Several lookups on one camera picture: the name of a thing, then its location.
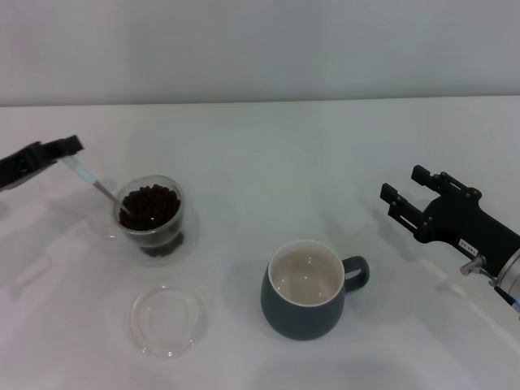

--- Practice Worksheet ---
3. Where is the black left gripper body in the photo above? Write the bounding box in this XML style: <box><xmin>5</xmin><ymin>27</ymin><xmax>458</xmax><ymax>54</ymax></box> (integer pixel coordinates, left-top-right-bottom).
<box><xmin>0</xmin><ymin>146</ymin><xmax>33</xmax><ymax>194</ymax></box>

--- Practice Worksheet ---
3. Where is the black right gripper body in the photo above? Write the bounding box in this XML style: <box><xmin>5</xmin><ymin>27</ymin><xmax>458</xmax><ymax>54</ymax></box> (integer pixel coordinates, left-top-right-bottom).
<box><xmin>414</xmin><ymin>194</ymin><xmax>520</xmax><ymax>275</ymax></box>

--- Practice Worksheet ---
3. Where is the spoon with light blue handle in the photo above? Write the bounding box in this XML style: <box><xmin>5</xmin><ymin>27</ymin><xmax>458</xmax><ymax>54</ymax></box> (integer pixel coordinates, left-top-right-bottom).
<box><xmin>60</xmin><ymin>156</ymin><xmax>131</xmax><ymax>215</ymax></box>

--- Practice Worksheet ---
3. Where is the dark blue ceramic mug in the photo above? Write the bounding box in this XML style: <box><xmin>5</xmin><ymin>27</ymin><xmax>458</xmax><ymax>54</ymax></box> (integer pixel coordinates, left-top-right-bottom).
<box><xmin>260</xmin><ymin>239</ymin><xmax>371</xmax><ymax>341</ymax></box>

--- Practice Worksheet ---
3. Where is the roasted coffee beans pile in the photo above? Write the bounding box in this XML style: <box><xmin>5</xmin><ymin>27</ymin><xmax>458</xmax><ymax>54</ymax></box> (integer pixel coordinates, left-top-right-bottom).
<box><xmin>118</xmin><ymin>184</ymin><xmax>181</xmax><ymax>231</ymax></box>

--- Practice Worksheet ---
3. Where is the clear glass saucer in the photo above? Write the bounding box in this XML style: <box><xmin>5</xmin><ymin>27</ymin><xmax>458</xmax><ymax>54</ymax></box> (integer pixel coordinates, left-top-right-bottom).
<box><xmin>92</xmin><ymin>202</ymin><xmax>202</xmax><ymax>267</ymax></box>

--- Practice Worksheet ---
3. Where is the clear glass lid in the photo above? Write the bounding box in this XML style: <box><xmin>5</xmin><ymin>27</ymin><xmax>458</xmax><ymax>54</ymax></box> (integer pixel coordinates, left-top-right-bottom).
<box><xmin>130</xmin><ymin>283</ymin><xmax>210</xmax><ymax>361</ymax></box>

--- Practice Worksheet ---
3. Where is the silver cable connector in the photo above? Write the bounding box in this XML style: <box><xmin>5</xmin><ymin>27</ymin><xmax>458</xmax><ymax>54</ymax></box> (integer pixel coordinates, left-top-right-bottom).
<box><xmin>458</xmin><ymin>254</ymin><xmax>488</xmax><ymax>278</ymax></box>

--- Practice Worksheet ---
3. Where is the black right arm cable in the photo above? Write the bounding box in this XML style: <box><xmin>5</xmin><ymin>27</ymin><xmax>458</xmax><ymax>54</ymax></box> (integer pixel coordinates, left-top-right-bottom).
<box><xmin>485</xmin><ymin>274</ymin><xmax>520</xmax><ymax>314</ymax></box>

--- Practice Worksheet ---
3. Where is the clear double-wall glass cup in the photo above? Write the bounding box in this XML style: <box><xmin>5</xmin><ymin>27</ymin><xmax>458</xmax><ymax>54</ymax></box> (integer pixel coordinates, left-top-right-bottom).
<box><xmin>97</xmin><ymin>174</ymin><xmax>184</xmax><ymax>258</ymax></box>

